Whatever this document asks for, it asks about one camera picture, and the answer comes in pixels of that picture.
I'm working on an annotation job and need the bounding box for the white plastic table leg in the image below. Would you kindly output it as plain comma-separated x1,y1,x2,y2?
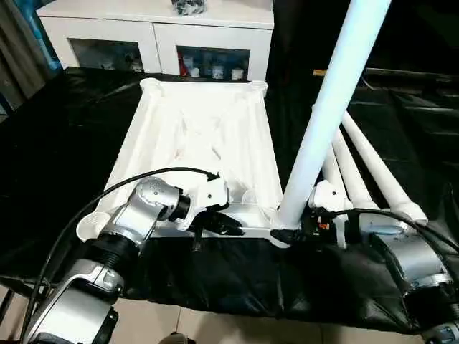
341,112,430,226
331,131,380,209
277,0,392,231
321,145,346,202

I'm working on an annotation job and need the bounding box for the white plastic table top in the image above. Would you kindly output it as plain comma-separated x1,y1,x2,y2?
76,77,299,251

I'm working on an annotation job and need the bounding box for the black table mat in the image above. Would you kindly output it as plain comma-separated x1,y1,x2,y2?
0,66,459,334

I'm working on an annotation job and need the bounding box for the white glass-door cabinet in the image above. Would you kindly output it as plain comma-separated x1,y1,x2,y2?
34,0,276,82

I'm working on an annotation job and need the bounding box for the bag of black parts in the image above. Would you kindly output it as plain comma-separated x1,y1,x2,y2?
169,0,209,18

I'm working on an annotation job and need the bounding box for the grey curtain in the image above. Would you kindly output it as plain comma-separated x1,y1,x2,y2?
0,0,61,113

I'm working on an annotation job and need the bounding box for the black folding stand frame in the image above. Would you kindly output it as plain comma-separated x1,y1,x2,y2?
0,274,44,325

